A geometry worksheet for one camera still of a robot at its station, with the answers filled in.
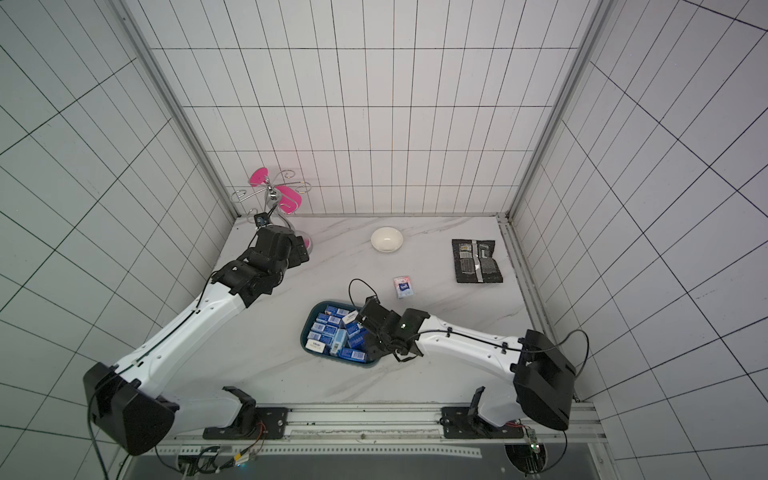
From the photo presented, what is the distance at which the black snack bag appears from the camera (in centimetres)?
102

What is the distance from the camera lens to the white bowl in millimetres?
1084

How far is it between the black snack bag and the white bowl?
0.72 ft
